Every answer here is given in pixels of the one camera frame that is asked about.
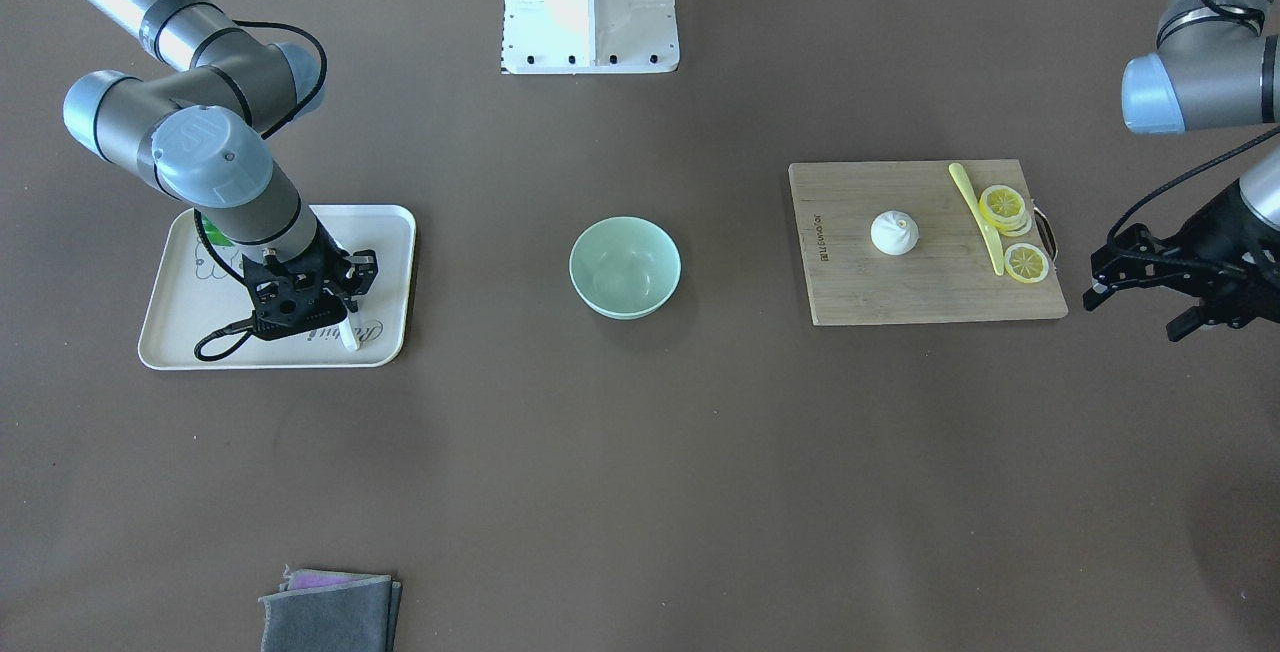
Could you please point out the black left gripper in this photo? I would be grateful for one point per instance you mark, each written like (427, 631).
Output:
(1222, 247)

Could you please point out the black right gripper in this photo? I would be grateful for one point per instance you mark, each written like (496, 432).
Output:
(329, 254)

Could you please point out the white ceramic spoon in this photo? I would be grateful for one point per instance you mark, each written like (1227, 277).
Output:
(347, 328)

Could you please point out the white steamed bun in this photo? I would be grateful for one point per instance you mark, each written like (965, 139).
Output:
(894, 233)

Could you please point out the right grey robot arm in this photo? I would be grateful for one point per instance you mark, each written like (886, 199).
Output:
(200, 135)

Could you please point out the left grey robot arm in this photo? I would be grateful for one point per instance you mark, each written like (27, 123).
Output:
(1214, 66)

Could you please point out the pale green bowl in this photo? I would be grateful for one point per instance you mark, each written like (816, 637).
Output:
(624, 267)

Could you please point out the green item on tray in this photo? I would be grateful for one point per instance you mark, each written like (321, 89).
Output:
(213, 235)

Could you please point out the cream plastic tray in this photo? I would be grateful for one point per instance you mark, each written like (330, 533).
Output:
(192, 297)

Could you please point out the lower lemon slice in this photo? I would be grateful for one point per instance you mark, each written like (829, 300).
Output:
(1026, 264)

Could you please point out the lemon slice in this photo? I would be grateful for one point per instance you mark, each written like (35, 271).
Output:
(1006, 210)
(1026, 264)

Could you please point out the upper lemon slice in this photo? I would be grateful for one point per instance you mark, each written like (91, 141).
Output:
(1006, 210)

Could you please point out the bamboo cutting board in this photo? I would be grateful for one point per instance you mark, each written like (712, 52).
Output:
(946, 277)

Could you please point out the yellow plastic knife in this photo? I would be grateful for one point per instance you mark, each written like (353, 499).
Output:
(990, 236)

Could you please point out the grey folded cloth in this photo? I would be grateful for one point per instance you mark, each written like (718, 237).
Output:
(322, 610)

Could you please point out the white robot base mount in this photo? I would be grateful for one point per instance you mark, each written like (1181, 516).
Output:
(602, 37)

